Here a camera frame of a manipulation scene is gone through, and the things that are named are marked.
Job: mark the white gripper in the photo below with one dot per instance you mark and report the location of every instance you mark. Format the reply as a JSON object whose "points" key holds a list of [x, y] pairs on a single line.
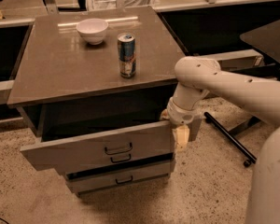
{"points": [[181, 115]]}

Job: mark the grey top drawer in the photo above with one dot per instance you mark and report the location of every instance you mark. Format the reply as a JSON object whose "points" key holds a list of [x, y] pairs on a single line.
{"points": [[96, 143]]}

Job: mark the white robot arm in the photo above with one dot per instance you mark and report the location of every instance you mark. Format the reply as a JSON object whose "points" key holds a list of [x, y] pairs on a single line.
{"points": [[260, 97]]}

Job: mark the grey drawer cabinet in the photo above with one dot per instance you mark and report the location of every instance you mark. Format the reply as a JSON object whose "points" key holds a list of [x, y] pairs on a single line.
{"points": [[151, 98]]}

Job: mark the blue silver drink can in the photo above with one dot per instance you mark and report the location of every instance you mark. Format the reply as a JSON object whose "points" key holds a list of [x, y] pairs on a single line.
{"points": [[127, 54]]}

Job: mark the white ceramic bowl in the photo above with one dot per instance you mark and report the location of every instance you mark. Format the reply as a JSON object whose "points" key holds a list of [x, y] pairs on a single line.
{"points": [[92, 31]]}

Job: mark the dark round side table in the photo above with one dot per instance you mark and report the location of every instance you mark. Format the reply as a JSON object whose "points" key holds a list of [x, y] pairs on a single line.
{"points": [[265, 39]]}

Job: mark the clear plastic bin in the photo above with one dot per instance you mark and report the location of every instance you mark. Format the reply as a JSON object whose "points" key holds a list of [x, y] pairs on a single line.
{"points": [[112, 4]]}

